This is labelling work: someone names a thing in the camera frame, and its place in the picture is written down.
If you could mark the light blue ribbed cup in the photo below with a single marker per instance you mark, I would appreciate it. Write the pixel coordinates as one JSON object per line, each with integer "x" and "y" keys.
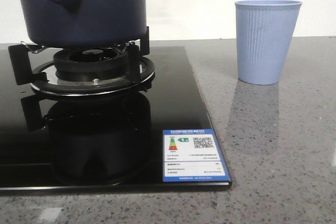
{"x": 264, "y": 30}

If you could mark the black pot support grate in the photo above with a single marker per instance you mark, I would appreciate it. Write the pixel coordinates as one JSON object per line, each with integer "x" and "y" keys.
{"x": 43, "y": 79}

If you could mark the dark blue cooking pot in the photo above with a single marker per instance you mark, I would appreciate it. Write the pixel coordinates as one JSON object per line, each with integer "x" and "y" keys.
{"x": 84, "y": 23}

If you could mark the blue energy label sticker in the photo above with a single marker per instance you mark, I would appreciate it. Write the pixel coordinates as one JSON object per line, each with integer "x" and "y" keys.
{"x": 193, "y": 156}

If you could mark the black glass gas stove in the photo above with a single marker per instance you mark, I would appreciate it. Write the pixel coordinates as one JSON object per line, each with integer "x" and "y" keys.
{"x": 109, "y": 144}

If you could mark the black round gas burner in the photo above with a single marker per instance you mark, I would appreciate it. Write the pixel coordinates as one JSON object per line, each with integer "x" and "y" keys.
{"x": 90, "y": 64}

